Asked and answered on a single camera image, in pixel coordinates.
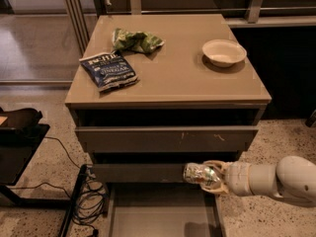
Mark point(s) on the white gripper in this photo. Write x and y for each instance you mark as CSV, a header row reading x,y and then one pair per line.
x,y
237,176

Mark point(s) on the black side table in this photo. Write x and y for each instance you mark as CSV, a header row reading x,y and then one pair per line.
x,y
21,133

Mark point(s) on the green crumpled chip bag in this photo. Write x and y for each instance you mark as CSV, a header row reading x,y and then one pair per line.
x,y
142,42

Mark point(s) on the white bowl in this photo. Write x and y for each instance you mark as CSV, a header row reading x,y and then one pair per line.
x,y
223,52

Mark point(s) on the grey top drawer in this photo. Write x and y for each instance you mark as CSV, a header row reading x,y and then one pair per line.
x,y
165,139

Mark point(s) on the grey bottom drawer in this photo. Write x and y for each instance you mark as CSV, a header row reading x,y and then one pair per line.
x,y
162,210

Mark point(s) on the grey middle drawer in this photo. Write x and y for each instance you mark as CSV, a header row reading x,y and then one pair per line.
x,y
139,173

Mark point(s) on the blue vinegar chip bag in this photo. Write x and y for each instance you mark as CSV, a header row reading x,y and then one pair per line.
x,y
109,70

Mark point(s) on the grey drawer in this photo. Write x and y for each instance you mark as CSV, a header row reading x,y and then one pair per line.
x,y
165,139
162,210
139,173

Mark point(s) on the metal railing frame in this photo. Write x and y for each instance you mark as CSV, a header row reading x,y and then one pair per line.
x,y
239,13

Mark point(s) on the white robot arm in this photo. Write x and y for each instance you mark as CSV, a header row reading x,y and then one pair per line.
x,y
291,180

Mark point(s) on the grey drawer cabinet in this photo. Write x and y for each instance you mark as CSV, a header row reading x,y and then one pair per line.
x,y
177,86

